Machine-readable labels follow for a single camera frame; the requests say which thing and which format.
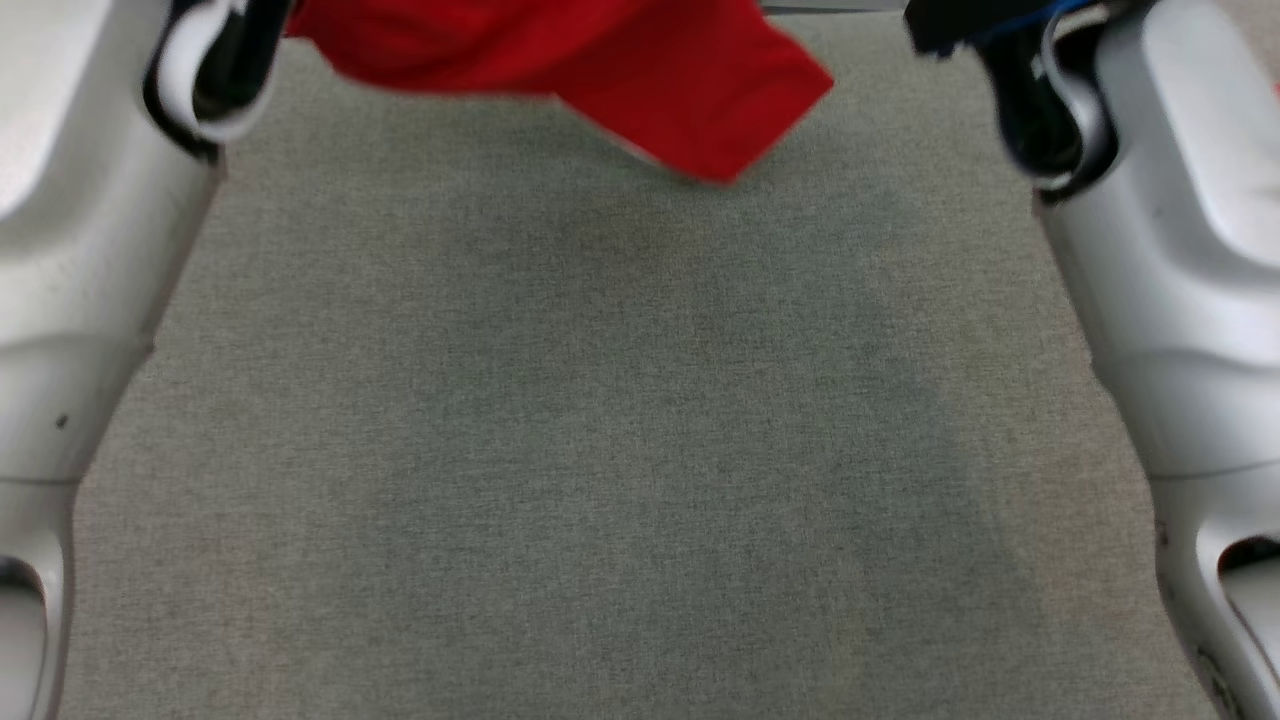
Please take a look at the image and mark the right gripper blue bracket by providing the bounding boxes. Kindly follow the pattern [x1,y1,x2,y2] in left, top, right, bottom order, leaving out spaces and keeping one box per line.
[903,0,1086,59]

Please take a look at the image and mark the red shorts with white stripe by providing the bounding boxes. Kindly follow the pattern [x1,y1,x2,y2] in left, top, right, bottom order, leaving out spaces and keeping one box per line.
[283,0,837,187]

